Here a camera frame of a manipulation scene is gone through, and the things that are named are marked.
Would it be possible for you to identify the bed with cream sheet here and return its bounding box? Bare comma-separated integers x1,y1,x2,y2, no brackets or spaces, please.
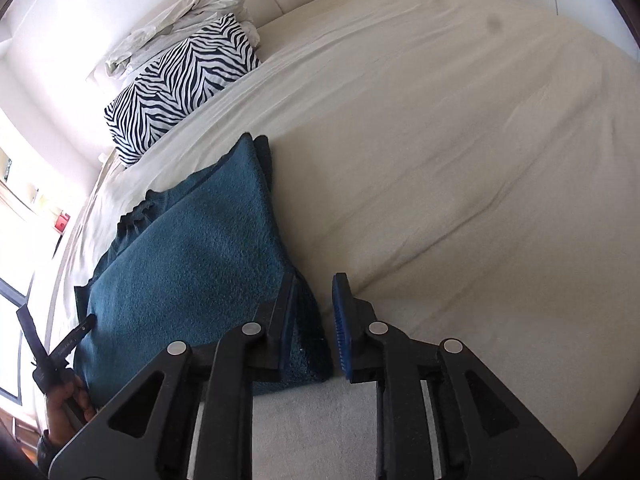
30,0,640,480

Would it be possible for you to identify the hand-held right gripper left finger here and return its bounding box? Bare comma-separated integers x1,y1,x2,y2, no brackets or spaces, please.
48,271,301,480

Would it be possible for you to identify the teal knit sweater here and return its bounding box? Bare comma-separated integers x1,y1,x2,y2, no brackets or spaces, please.
74,132,335,411

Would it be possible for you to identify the white crumpled duvet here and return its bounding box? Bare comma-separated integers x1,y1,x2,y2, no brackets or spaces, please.
102,0,261,81

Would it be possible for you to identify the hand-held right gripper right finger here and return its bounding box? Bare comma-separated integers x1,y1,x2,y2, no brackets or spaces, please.
331,272,579,480

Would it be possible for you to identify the zebra print pillow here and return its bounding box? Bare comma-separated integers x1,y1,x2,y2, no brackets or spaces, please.
104,12,263,167

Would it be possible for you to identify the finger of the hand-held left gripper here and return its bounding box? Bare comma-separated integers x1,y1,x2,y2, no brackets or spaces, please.
16,304,51,376
48,314,98,365

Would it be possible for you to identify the person's left hand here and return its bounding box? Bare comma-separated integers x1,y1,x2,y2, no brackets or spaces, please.
42,370,99,453

